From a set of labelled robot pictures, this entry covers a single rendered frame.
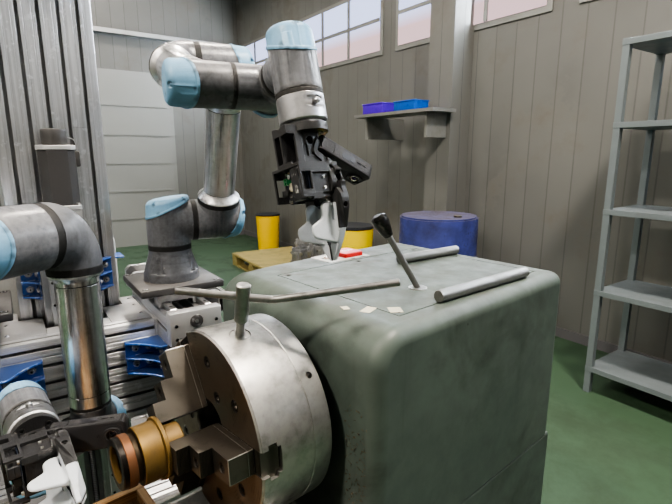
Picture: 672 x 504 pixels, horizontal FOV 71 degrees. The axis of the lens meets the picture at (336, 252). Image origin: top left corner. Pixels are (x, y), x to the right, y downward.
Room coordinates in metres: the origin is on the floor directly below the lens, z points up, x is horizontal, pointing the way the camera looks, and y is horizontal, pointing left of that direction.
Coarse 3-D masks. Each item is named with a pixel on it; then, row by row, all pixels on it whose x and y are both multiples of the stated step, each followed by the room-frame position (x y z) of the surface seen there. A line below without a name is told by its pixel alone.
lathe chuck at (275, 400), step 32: (192, 352) 0.72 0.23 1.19; (224, 352) 0.64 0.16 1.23; (256, 352) 0.66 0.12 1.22; (224, 384) 0.64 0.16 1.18; (256, 384) 0.61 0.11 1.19; (288, 384) 0.64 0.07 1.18; (192, 416) 0.74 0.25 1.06; (224, 416) 0.64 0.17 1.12; (256, 416) 0.58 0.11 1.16; (288, 416) 0.61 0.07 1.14; (256, 448) 0.58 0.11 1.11; (288, 448) 0.59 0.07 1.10; (256, 480) 0.58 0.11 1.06; (288, 480) 0.60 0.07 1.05
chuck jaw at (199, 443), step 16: (208, 432) 0.63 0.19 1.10; (224, 432) 0.63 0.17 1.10; (176, 448) 0.59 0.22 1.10; (192, 448) 0.59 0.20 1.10; (208, 448) 0.59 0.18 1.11; (224, 448) 0.59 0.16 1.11; (240, 448) 0.59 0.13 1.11; (272, 448) 0.59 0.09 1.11; (176, 464) 0.59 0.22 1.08; (192, 464) 0.59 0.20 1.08; (208, 464) 0.58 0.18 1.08; (224, 464) 0.56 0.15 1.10; (240, 464) 0.57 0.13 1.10; (256, 464) 0.58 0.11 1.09; (272, 464) 0.58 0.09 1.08; (224, 480) 0.57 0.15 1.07; (240, 480) 0.56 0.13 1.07
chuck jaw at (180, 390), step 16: (176, 352) 0.71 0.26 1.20; (176, 368) 0.70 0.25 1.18; (192, 368) 0.71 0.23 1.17; (160, 384) 0.67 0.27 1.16; (176, 384) 0.68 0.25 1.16; (192, 384) 0.69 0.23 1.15; (160, 400) 0.68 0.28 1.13; (176, 400) 0.67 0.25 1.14; (192, 400) 0.68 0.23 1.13; (208, 400) 0.69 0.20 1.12; (160, 416) 0.64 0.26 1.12; (176, 416) 0.65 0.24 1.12
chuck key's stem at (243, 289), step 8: (240, 288) 0.67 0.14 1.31; (248, 288) 0.67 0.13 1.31; (240, 296) 0.67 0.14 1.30; (248, 296) 0.68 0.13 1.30; (240, 304) 0.67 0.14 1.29; (248, 304) 0.68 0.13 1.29; (240, 312) 0.67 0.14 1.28; (248, 312) 0.68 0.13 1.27; (240, 320) 0.68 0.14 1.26; (240, 328) 0.68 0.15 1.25; (240, 336) 0.68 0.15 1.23
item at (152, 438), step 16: (128, 432) 0.63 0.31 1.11; (144, 432) 0.61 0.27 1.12; (160, 432) 0.61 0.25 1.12; (176, 432) 0.63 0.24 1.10; (112, 448) 0.61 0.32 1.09; (128, 448) 0.58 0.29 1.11; (144, 448) 0.59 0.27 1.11; (160, 448) 0.60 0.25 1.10; (112, 464) 0.61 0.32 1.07; (128, 464) 0.57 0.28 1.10; (144, 464) 0.58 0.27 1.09; (160, 464) 0.59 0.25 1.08; (128, 480) 0.57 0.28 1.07; (144, 480) 0.58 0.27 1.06
